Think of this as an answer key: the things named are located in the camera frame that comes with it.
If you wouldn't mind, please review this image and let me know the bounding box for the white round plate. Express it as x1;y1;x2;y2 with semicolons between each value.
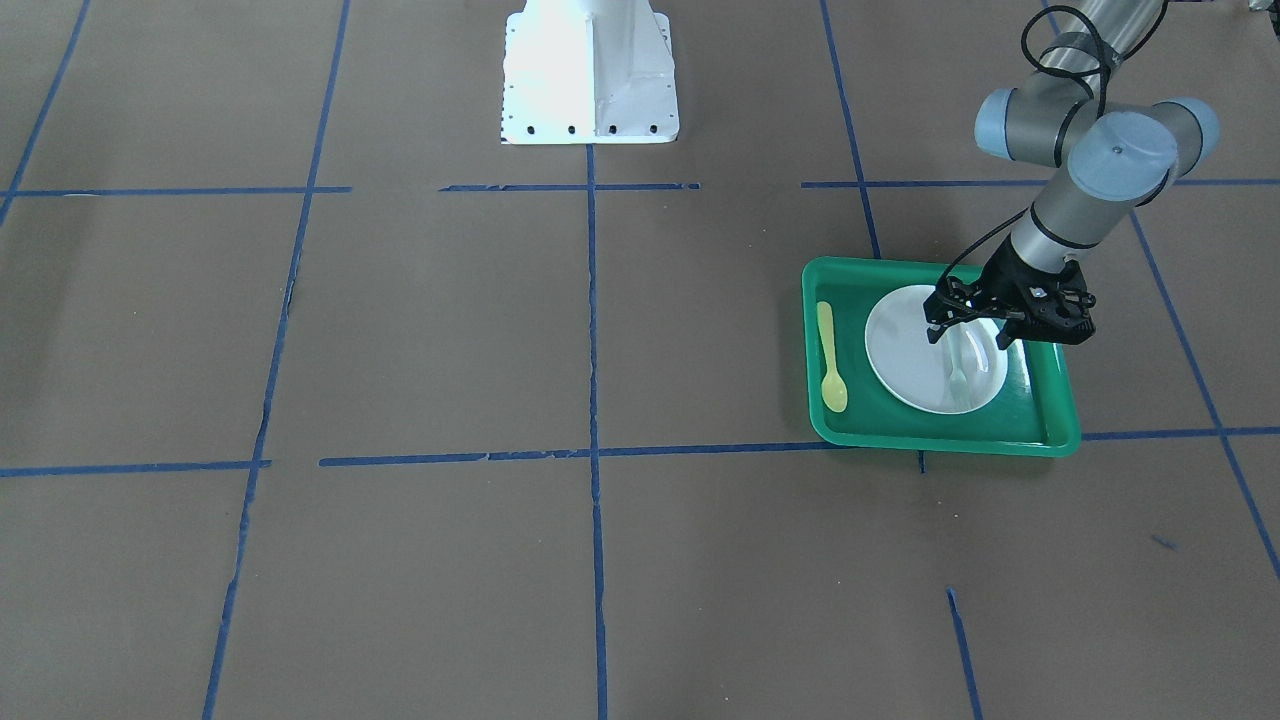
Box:
864;284;1009;415

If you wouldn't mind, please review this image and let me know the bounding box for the green plastic tray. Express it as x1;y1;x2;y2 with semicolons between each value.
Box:
801;258;1082;457

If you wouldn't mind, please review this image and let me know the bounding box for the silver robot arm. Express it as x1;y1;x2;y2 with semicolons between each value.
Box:
961;1;1222;347

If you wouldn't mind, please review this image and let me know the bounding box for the yellow plastic spoon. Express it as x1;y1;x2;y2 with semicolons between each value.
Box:
815;301;849;413

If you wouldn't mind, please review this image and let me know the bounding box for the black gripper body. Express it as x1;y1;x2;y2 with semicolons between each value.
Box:
975;240;1085;316

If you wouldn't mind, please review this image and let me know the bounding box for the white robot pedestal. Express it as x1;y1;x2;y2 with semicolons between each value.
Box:
500;1;681;146

